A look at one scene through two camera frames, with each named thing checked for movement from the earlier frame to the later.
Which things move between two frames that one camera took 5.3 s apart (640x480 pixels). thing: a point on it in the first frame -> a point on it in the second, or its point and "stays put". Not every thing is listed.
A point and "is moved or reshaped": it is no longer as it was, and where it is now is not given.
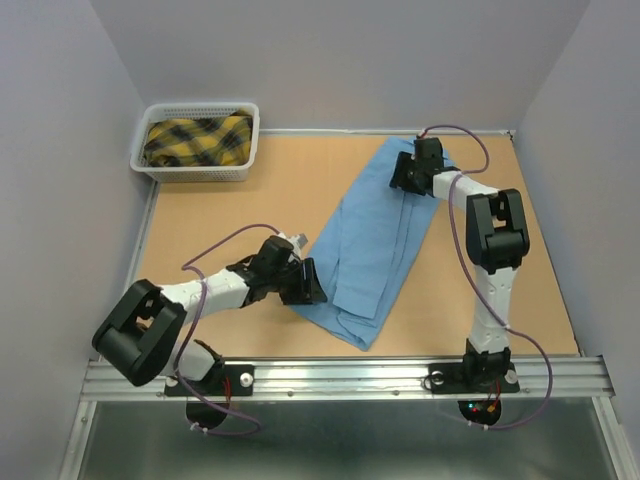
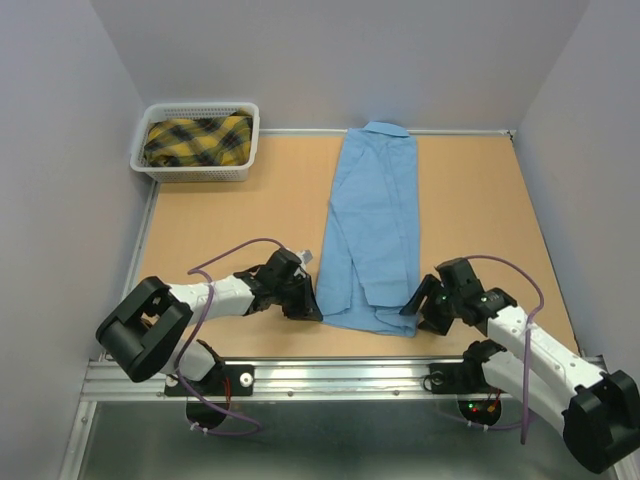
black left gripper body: (288, 282) -> (293, 297)
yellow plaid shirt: (219, 140) stays put
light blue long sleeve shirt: (367, 257) is moved or reshaped
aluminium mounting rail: (541, 377) stays put
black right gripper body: (409, 176) -> (442, 309)
